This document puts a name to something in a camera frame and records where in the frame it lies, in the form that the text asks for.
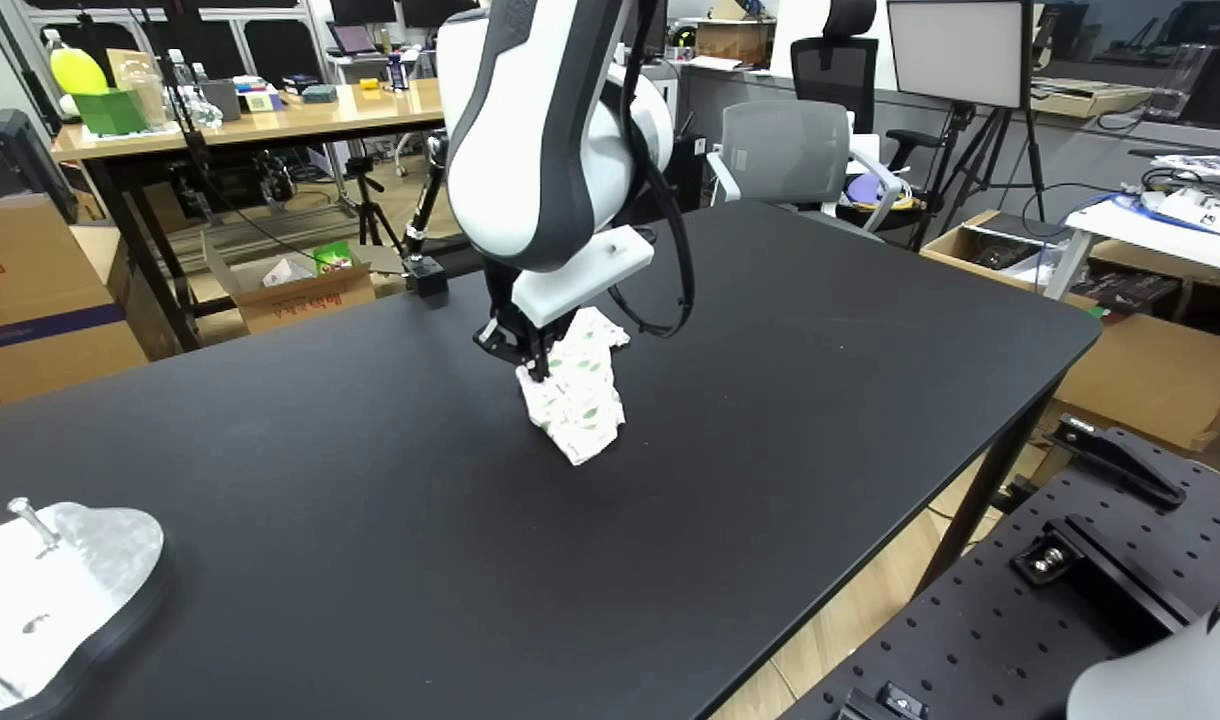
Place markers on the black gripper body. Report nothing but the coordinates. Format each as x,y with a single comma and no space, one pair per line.
510,335

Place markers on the white patterned towel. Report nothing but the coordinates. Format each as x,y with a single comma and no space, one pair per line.
576,402

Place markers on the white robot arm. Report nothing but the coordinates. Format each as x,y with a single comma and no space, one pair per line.
551,138

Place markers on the white towel rack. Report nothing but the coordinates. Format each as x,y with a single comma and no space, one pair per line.
65,575

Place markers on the open cardboard box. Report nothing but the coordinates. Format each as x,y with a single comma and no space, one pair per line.
302,285

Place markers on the wooden desk with black legs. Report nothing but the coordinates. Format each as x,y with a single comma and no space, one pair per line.
126,165

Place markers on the grey office chair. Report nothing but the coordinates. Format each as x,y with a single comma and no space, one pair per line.
795,153

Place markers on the cardboard box with red label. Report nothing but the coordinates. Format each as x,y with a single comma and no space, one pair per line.
56,323

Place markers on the white board on tripod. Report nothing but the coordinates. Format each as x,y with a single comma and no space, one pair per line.
975,56

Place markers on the black perforated mounting board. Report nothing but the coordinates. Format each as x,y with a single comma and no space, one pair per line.
1103,581

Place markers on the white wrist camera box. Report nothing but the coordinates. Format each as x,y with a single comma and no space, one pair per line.
588,272

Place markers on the black clamp camera mount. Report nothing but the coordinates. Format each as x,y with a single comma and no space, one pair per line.
427,272

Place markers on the black camera tripod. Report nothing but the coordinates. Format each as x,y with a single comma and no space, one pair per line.
370,217

